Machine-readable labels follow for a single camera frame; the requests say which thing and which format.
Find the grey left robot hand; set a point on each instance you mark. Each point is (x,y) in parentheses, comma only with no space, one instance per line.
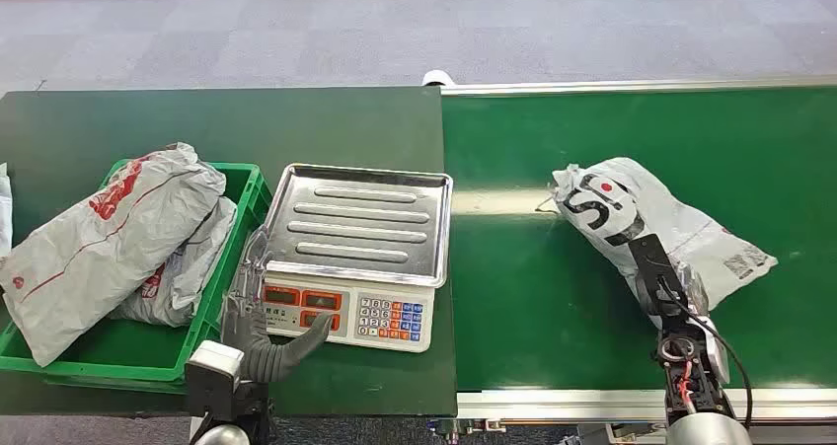
(245,327)

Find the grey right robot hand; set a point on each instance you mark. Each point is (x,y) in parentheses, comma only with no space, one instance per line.
(654,265)

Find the grey package black logo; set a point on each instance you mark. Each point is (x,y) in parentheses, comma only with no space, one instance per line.
(693,226)

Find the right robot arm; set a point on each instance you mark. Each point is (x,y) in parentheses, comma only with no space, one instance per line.
(693,390)

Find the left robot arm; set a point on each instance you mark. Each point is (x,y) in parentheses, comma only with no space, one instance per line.
(268,369)

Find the small grey red-print package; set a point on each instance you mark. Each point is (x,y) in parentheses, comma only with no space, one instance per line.
(196,265)

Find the green conveyor belt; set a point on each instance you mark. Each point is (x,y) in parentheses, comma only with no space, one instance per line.
(523,298)

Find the large grey red-print package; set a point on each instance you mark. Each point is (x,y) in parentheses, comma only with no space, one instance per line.
(98,252)

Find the green plastic crate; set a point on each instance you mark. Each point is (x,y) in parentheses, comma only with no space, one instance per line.
(131,354)

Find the electronic scale steel tray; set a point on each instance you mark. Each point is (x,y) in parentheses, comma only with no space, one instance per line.
(359,233)

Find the white plastic bag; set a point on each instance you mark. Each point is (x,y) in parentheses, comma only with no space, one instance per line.
(4,213)

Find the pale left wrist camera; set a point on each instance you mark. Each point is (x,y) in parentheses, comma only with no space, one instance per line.
(212,370)

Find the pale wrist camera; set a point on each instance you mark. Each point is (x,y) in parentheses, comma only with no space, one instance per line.
(212,370)
(718,357)

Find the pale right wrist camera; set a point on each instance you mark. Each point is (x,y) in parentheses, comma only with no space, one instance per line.
(718,357)

